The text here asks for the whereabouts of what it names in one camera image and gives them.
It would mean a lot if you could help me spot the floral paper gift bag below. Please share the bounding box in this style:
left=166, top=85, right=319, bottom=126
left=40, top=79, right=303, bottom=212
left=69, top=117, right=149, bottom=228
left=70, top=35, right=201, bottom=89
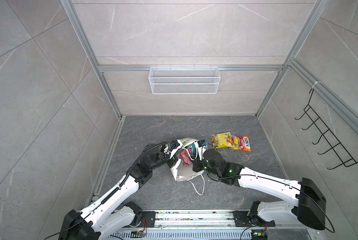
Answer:
left=165, top=138, right=207, bottom=196

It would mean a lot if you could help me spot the yellow green snack packet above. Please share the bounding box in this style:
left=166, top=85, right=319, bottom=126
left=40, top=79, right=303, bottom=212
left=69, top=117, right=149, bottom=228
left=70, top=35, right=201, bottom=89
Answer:
left=211, top=132, right=235, bottom=149

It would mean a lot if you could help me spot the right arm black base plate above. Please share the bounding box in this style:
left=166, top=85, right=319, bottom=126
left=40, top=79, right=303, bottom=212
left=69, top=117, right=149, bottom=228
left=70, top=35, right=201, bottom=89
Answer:
left=233, top=211, right=275, bottom=227

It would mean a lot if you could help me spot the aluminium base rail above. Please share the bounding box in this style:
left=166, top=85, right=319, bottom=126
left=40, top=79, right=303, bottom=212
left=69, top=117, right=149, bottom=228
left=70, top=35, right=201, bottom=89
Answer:
left=104, top=210, right=324, bottom=240

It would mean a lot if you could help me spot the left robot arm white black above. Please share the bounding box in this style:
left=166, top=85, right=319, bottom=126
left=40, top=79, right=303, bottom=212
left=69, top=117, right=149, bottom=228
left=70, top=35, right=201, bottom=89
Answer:
left=57, top=140, right=183, bottom=240

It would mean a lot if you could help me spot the purple snack packet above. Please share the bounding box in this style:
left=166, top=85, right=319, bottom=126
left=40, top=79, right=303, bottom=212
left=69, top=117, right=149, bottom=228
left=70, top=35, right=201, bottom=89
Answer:
left=178, top=149, right=193, bottom=166

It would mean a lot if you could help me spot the orange pink Fox's candy packet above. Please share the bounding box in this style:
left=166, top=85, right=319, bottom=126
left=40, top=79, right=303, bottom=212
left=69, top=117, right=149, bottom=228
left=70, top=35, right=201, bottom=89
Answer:
left=230, top=135, right=251, bottom=152

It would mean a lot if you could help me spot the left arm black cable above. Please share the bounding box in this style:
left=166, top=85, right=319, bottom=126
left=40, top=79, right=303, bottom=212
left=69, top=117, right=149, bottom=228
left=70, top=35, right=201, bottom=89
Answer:
left=44, top=141, right=171, bottom=240

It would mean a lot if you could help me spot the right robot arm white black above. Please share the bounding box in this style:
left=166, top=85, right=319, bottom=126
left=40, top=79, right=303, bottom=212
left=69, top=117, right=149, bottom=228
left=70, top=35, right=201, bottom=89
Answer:
left=192, top=149, right=328, bottom=230

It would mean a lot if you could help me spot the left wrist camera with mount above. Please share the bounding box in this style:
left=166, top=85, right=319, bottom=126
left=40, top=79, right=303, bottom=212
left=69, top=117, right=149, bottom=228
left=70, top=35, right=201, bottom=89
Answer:
left=161, top=140, right=182, bottom=155

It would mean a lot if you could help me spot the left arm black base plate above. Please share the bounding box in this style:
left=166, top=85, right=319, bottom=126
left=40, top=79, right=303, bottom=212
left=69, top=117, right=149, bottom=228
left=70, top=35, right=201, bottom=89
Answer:
left=125, top=211, right=156, bottom=228

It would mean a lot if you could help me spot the black wire hook rack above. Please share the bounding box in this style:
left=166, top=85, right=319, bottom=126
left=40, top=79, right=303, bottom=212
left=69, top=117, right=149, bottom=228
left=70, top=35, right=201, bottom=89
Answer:
left=295, top=89, right=358, bottom=170

